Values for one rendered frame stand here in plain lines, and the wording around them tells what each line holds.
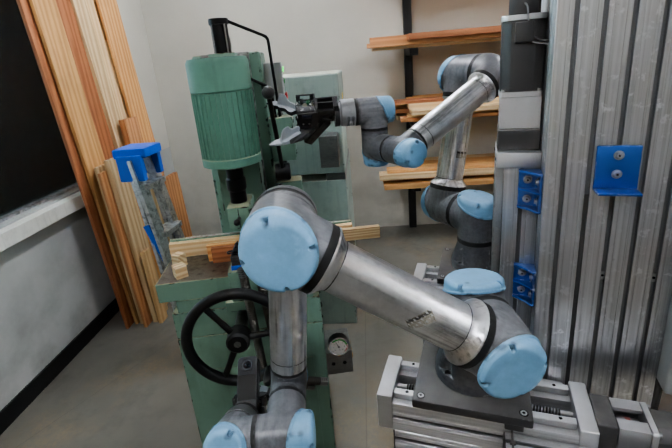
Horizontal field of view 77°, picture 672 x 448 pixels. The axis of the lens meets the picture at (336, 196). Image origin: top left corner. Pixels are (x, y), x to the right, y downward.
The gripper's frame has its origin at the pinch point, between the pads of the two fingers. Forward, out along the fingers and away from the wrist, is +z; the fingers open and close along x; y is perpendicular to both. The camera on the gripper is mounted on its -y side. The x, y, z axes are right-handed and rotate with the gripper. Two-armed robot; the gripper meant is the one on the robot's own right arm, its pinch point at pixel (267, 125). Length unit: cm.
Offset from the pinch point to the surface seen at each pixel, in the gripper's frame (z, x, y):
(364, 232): -26.4, 19.7, -34.8
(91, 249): 126, -43, -150
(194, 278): 26.3, 31.7, -27.3
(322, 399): -7, 65, -62
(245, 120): 6.3, -3.6, -1.3
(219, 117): 12.9, -3.0, 1.6
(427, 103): -101, -122, -135
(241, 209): 11.4, 13.5, -21.9
